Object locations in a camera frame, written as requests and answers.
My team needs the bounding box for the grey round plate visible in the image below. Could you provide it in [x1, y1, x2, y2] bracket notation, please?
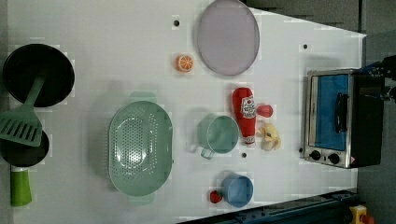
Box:
[196, 0, 260, 76]

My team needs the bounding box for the red ketchup bottle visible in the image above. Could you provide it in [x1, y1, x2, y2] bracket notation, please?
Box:
[232, 88, 256, 147]

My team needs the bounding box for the large black pan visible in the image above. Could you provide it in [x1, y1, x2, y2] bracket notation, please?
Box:
[3, 44, 75, 107]

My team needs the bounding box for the green oval strainer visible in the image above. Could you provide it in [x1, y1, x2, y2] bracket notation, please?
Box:
[108, 91, 174, 205]

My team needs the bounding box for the peeled banana toy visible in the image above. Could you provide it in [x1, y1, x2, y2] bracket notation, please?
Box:
[259, 123, 281, 151]

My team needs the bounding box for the orange slice toy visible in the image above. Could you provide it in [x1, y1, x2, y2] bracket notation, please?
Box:
[176, 55, 194, 73]

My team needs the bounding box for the yellow red clamp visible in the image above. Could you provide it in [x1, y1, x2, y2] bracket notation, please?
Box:
[349, 205, 375, 224]

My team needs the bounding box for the small pan green handle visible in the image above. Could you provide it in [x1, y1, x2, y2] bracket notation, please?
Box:
[0, 132, 50, 207]

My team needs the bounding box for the steel toaster oven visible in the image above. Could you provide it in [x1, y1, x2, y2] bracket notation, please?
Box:
[304, 69, 384, 169]

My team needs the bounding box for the blue mug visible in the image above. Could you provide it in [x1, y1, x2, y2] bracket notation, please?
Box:
[221, 174, 254, 208]

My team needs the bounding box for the green mug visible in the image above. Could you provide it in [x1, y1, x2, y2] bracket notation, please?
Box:
[197, 114, 239, 160]

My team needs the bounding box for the green slotted spatula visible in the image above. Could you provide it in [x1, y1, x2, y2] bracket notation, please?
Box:
[0, 75, 45, 147]

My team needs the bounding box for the red strawberry toy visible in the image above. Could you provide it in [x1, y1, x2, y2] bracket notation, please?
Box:
[209, 190, 223, 203]

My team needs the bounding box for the red apple toy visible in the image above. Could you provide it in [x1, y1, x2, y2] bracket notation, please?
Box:
[256, 105, 274, 118]

